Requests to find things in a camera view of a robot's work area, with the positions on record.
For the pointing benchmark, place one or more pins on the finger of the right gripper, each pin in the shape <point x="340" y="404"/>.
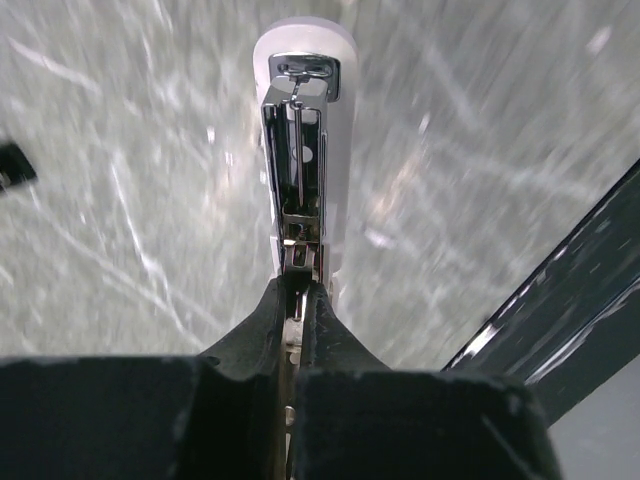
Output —
<point x="574" y="322"/>

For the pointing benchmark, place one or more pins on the white stapler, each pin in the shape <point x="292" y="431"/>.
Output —
<point x="306" y="74"/>

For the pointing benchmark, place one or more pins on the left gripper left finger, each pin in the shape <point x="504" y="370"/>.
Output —
<point x="216" y="415"/>

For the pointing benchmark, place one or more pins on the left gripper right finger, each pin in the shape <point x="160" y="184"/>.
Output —
<point x="358" y="419"/>

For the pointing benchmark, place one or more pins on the black stapler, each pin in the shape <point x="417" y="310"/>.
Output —
<point x="14" y="166"/>

